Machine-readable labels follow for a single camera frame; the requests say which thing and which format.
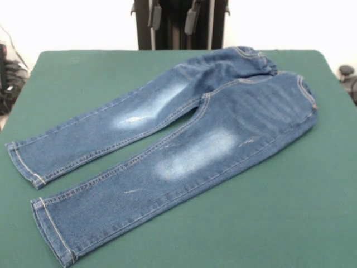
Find black equipment with cables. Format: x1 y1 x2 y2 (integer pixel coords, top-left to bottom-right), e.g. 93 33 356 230
0 25 30 117

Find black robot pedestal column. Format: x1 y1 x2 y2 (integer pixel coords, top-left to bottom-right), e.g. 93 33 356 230
130 0 231 51

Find dark green table cloth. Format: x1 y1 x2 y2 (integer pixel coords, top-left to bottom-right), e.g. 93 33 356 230
0 49 357 268

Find black round-topped device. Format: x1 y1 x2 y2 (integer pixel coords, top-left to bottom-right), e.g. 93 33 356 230
339 65 357 106

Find blue denim jeans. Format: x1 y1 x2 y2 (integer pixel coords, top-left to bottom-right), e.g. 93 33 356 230
4 46 319 265

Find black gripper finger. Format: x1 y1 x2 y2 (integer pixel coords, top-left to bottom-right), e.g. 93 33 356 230
184 0 201 36
147 0 163 30

